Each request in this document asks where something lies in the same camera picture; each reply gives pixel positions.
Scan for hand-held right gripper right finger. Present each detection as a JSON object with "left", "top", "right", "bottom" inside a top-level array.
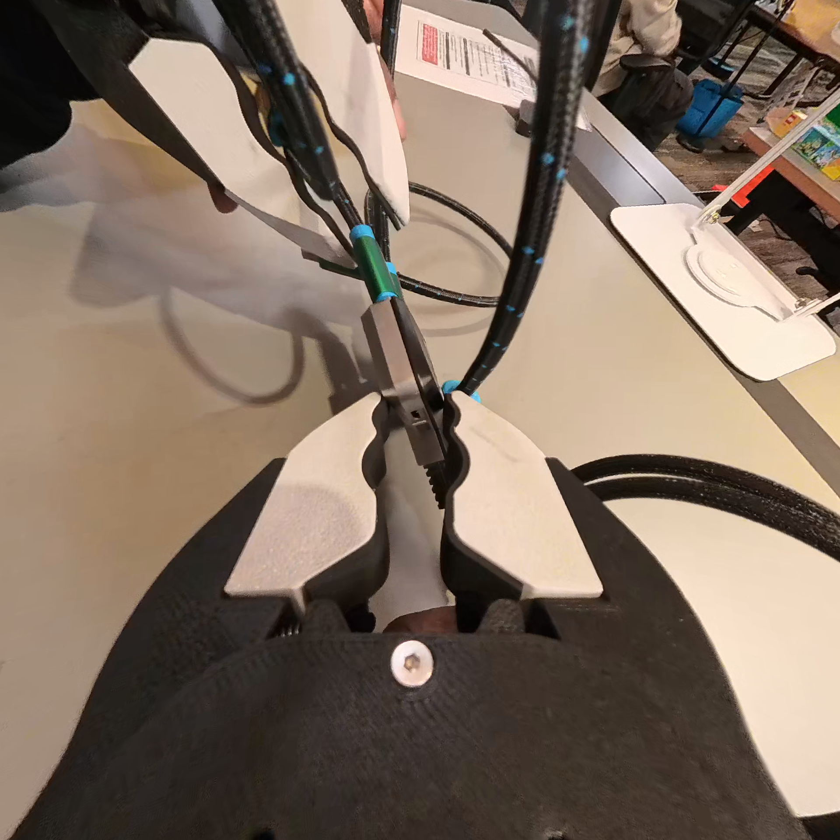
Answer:
[{"left": 442, "top": 392, "right": 605, "bottom": 610}]

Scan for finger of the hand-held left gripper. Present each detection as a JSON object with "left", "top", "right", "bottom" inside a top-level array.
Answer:
[
  {"left": 126, "top": 37, "right": 360, "bottom": 273},
  {"left": 276, "top": 0, "right": 412, "bottom": 231}
]

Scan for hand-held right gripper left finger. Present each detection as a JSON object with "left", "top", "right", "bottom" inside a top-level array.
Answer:
[{"left": 224, "top": 392, "right": 391, "bottom": 611}]

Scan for blue-flecked braided cable green plugs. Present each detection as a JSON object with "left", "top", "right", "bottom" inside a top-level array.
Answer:
[
  {"left": 392, "top": 182, "right": 514, "bottom": 307},
  {"left": 441, "top": 0, "right": 624, "bottom": 404},
  {"left": 217, "top": 0, "right": 401, "bottom": 304},
  {"left": 364, "top": 0, "right": 404, "bottom": 278}
]

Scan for silver metal port hub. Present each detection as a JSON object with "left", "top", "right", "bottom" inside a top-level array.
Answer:
[{"left": 361, "top": 295, "right": 450, "bottom": 468}]

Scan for small black usb hub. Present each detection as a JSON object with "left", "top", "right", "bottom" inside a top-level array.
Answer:
[{"left": 482, "top": 28, "right": 544, "bottom": 139}]

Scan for person's left hand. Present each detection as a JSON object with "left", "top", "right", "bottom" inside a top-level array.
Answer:
[{"left": 209, "top": 0, "right": 408, "bottom": 215}]

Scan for printed paper sheet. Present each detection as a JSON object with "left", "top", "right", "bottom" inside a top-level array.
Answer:
[{"left": 415, "top": 14, "right": 593, "bottom": 133}]

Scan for white flat pad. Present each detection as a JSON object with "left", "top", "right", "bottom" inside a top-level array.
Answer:
[{"left": 610, "top": 202, "right": 838, "bottom": 383}]

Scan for black office chair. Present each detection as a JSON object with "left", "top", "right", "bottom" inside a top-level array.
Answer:
[{"left": 600, "top": 54, "right": 695, "bottom": 153}]

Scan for blue bag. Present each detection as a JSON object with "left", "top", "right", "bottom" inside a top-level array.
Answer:
[{"left": 676, "top": 79, "right": 746, "bottom": 140}]

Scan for wooden office desk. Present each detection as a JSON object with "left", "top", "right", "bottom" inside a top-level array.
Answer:
[{"left": 742, "top": 123, "right": 840, "bottom": 222}]

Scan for colourful printed box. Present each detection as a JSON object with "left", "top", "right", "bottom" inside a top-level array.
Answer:
[{"left": 789, "top": 105, "right": 840, "bottom": 182}]

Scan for plain black braided cable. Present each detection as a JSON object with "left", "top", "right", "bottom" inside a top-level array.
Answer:
[{"left": 420, "top": 455, "right": 840, "bottom": 563}]

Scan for white stand frame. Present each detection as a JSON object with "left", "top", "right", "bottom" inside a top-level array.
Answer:
[{"left": 684, "top": 98, "right": 840, "bottom": 324}]

